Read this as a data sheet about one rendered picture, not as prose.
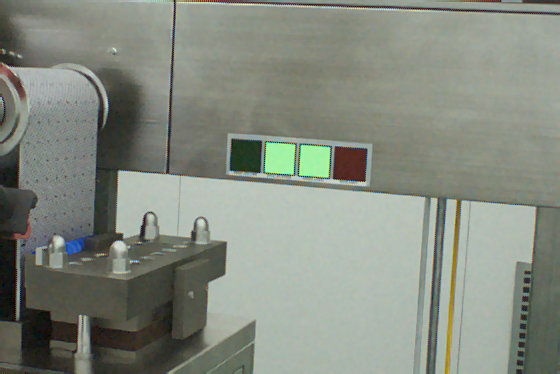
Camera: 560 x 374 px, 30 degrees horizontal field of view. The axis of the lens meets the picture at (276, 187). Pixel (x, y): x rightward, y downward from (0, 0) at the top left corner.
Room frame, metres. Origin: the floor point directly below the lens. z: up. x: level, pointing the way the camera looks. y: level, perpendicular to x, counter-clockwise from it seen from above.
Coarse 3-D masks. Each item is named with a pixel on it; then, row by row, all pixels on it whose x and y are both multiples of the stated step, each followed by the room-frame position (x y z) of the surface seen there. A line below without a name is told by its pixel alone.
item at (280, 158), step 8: (272, 144) 1.77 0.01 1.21; (280, 144) 1.77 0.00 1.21; (288, 144) 1.76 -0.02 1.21; (272, 152) 1.77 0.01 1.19; (280, 152) 1.77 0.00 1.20; (288, 152) 1.76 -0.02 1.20; (272, 160) 1.77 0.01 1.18; (280, 160) 1.77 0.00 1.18; (288, 160) 1.76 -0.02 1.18; (272, 168) 1.77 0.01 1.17; (280, 168) 1.77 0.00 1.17; (288, 168) 1.76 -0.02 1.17
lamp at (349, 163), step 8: (336, 152) 1.74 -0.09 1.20; (344, 152) 1.74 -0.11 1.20; (352, 152) 1.73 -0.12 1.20; (360, 152) 1.73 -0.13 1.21; (336, 160) 1.74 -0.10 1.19; (344, 160) 1.74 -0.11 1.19; (352, 160) 1.73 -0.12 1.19; (360, 160) 1.73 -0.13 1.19; (336, 168) 1.74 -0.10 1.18; (344, 168) 1.74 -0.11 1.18; (352, 168) 1.73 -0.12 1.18; (360, 168) 1.73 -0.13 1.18; (336, 176) 1.74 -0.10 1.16; (344, 176) 1.73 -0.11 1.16; (352, 176) 1.73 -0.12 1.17; (360, 176) 1.73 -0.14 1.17
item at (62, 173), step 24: (48, 144) 1.63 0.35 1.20; (72, 144) 1.70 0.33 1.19; (96, 144) 1.78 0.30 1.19; (24, 168) 1.56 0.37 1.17; (48, 168) 1.63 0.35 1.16; (72, 168) 1.70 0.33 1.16; (48, 192) 1.63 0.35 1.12; (72, 192) 1.70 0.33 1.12; (48, 216) 1.63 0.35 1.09; (72, 216) 1.71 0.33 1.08; (24, 240) 1.57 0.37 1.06; (24, 264) 1.57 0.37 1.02
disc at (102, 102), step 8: (64, 64) 1.81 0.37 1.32; (72, 64) 1.81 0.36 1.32; (80, 72) 1.80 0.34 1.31; (88, 72) 1.80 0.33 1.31; (88, 80) 1.80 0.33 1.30; (96, 80) 1.79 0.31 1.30; (96, 88) 1.79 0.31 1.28; (104, 96) 1.79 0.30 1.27; (104, 104) 1.79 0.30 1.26; (104, 112) 1.79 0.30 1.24; (104, 120) 1.79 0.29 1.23
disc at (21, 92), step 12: (0, 72) 1.56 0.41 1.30; (12, 72) 1.55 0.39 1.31; (12, 84) 1.55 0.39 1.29; (24, 96) 1.55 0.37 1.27; (24, 108) 1.55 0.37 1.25; (24, 120) 1.55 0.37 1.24; (24, 132) 1.55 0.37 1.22; (0, 144) 1.56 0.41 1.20; (12, 144) 1.55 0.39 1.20; (0, 156) 1.56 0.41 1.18
